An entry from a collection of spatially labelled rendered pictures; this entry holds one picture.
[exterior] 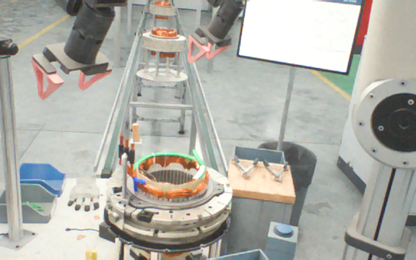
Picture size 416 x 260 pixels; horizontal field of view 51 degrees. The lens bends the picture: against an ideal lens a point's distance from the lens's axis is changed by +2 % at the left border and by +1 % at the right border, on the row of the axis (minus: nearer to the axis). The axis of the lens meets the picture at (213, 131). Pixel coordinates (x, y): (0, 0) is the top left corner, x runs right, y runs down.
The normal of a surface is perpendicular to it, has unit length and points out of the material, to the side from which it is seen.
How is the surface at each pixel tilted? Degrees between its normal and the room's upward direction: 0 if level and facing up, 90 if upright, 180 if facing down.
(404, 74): 109
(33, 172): 88
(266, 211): 90
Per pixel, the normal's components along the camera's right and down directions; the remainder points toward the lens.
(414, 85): -0.51, 0.27
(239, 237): -0.07, 0.36
